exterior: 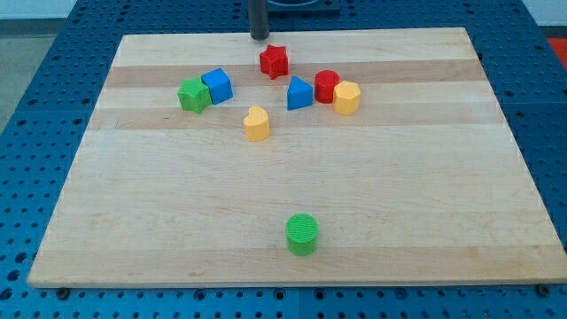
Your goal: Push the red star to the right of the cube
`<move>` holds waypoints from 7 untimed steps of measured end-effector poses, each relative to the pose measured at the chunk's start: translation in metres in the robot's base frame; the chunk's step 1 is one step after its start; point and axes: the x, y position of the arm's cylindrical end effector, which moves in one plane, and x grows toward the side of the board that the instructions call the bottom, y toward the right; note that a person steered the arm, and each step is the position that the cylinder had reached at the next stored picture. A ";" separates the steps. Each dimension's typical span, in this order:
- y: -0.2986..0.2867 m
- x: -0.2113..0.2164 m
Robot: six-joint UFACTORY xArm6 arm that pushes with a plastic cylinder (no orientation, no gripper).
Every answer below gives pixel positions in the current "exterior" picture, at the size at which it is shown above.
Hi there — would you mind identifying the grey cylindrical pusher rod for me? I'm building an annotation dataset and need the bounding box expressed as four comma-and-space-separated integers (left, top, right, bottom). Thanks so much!
248, 0, 269, 41

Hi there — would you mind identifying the red cylinder block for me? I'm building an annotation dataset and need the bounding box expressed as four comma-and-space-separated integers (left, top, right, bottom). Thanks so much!
315, 69, 340, 104

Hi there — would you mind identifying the yellow heart block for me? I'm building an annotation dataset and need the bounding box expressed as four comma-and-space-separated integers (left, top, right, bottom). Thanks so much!
243, 105, 270, 142

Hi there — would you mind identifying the green star block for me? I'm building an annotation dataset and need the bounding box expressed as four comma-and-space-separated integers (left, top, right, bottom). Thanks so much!
177, 77, 212, 114

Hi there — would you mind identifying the green cylinder block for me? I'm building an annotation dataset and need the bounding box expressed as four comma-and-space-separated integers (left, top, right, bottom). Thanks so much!
285, 214, 319, 256

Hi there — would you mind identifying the yellow hexagon block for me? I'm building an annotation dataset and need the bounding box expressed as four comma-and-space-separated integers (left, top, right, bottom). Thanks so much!
333, 81, 361, 115

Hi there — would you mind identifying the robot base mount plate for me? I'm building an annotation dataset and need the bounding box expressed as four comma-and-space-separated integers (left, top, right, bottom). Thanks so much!
267, 0, 341, 13

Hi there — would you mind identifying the blue cube block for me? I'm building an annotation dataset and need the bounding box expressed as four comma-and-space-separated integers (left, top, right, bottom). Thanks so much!
201, 68, 233, 105

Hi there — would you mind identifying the red star block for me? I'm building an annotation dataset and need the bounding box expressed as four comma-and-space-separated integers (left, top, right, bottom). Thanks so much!
260, 44, 289, 80

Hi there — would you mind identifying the blue triangle block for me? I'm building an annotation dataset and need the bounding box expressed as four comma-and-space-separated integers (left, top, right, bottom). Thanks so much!
287, 76, 314, 111

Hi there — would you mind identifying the wooden board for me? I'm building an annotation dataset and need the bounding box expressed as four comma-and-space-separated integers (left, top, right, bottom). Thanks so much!
27, 27, 566, 289

